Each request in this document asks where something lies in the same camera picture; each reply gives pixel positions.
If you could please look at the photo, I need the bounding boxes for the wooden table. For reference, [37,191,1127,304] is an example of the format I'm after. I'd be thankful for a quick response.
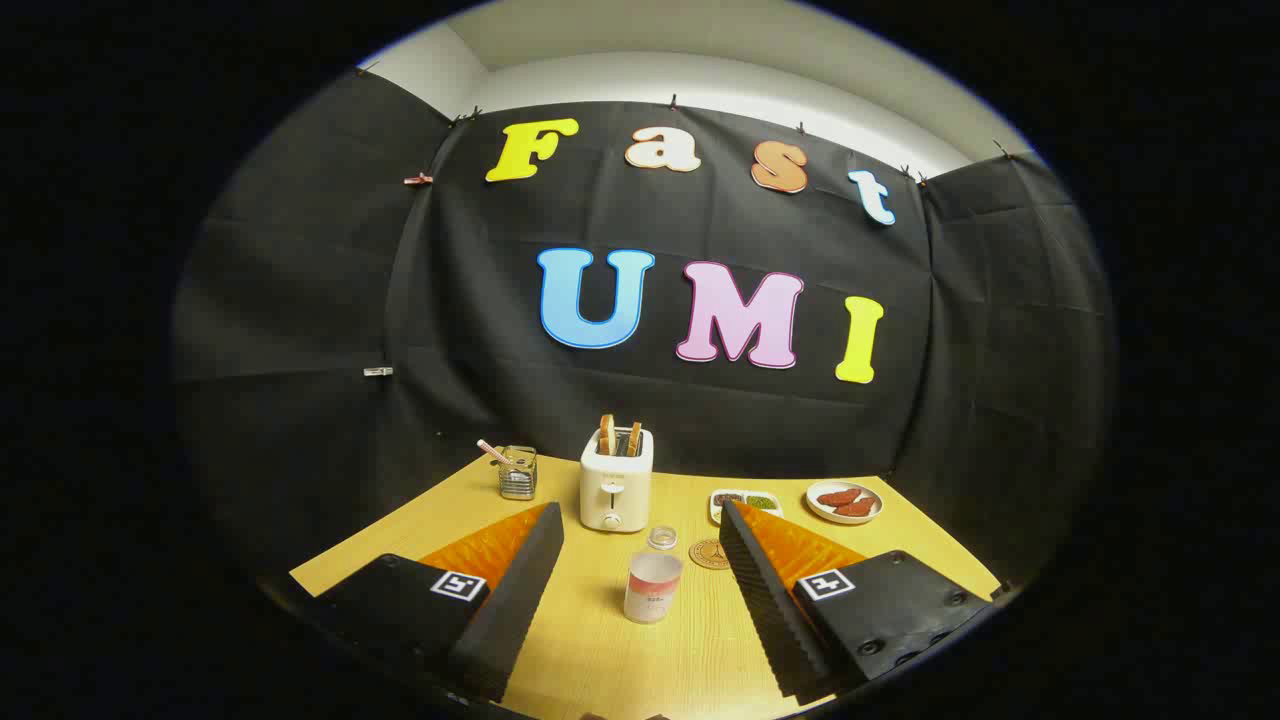
[288,452,1004,720]

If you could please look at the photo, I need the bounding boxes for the black backdrop cloth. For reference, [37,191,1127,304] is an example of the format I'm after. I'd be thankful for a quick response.
[170,68,1116,601]

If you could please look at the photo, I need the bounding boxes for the white round plate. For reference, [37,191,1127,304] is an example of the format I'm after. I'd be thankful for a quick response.
[806,481,884,526]

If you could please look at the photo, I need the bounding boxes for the white divided dish with beans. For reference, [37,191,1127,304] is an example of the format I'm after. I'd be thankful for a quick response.
[709,489,784,525]

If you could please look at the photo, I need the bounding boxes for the metal wire basket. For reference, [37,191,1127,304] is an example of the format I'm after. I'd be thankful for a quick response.
[498,446,539,501]

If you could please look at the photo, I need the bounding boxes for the cream toaster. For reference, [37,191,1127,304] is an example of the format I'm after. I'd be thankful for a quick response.
[580,427,655,533]

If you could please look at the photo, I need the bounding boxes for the clear juice bottle red label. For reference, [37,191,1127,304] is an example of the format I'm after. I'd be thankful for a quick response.
[623,526,685,625]

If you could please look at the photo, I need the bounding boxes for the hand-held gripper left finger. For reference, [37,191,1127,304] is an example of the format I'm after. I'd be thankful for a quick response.
[290,502,565,704]

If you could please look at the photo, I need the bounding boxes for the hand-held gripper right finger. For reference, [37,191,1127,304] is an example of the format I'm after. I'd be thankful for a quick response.
[718,499,997,706]

